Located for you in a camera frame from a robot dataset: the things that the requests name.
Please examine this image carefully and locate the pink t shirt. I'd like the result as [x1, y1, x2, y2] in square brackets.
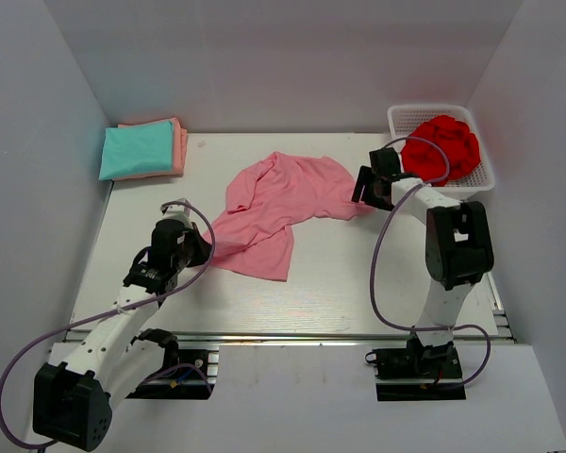
[211, 152, 374, 281]

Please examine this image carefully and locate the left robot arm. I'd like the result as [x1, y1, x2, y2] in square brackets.
[32, 213, 211, 452]

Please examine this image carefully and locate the folded salmon t shirt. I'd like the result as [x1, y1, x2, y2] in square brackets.
[119, 117, 188, 180]

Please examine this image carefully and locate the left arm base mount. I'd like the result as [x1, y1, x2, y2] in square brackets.
[127, 348, 219, 401]

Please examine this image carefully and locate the red crumpled t shirt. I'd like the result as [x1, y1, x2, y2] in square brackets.
[401, 115, 481, 187]

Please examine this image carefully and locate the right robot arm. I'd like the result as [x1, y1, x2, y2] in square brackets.
[352, 146, 494, 377]

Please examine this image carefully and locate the folded teal t shirt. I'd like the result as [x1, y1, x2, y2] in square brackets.
[99, 121, 175, 180]

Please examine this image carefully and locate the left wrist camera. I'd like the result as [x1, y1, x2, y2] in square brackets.
[160, 198, 191, 227]

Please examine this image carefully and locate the white plastic basket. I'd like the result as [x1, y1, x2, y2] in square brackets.
[387, 104, 495, 200]

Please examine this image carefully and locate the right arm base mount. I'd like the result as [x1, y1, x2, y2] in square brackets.
[365, 337, 466, 402]

